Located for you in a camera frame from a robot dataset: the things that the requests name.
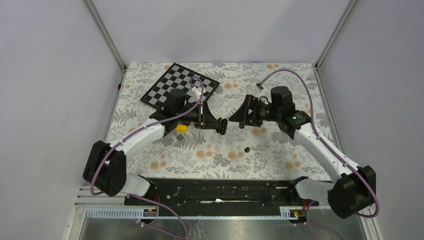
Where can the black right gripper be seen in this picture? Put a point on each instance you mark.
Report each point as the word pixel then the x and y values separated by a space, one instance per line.
pixel 241 116

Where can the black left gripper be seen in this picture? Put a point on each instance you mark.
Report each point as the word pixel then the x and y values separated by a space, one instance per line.
pixel 205 120

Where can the black earbud case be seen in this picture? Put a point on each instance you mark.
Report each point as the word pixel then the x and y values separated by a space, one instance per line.
pixel 223 127

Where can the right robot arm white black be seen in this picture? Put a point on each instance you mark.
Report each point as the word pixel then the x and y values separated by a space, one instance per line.
pixel 352 187

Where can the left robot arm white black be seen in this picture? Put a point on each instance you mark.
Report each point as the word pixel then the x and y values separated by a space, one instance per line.
pixel 106 167

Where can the floral patterned table mat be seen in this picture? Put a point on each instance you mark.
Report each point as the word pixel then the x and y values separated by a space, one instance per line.
pixel 207 154

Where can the yellow block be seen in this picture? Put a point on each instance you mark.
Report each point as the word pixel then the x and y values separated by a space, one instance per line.
pixel 181 128

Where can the small grey square tile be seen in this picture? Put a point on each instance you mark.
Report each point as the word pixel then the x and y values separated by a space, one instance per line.
pixel 180 137

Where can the black white checkerboard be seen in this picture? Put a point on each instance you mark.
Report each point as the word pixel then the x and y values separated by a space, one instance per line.
pixel 177 77

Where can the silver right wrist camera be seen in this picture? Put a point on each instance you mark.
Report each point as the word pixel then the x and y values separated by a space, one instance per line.
pixel 264 95

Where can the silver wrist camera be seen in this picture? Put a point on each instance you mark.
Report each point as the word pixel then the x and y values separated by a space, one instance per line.
pixel 264 95
pixel 198 93

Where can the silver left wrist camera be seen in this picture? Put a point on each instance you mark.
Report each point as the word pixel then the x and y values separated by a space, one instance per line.
pixel 198 93

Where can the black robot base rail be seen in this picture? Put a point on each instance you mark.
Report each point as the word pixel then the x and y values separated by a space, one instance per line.
pixel 181 193

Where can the white slotted cable duct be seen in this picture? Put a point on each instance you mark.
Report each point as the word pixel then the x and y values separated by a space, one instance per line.
pixel 150 213

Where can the right aluminium frame post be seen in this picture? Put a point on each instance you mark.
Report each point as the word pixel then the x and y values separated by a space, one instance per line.
pixel 334 35

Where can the aluminium frame post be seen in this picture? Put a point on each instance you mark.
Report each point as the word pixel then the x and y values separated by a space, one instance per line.
pixel 97 19
pixel 334 35

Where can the left aluminium frame post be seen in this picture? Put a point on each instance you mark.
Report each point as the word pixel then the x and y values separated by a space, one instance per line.
pixel 97 19

